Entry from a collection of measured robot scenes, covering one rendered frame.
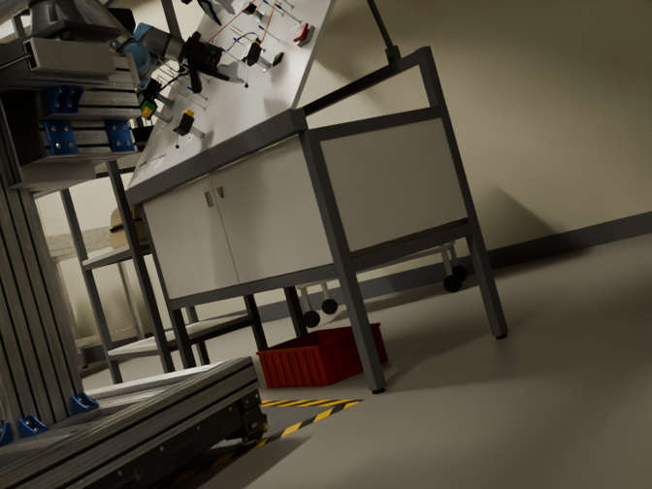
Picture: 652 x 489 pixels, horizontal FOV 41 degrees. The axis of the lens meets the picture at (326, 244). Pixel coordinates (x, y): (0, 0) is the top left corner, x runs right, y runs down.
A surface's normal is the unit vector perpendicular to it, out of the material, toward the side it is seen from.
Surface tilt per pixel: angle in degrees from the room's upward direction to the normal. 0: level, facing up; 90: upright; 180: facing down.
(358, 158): 90
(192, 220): 90
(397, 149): 90
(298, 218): 90
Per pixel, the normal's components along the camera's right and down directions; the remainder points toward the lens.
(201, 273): -0.77, 0.22
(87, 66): 0.87, -0.23
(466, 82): -0.41, 0.13
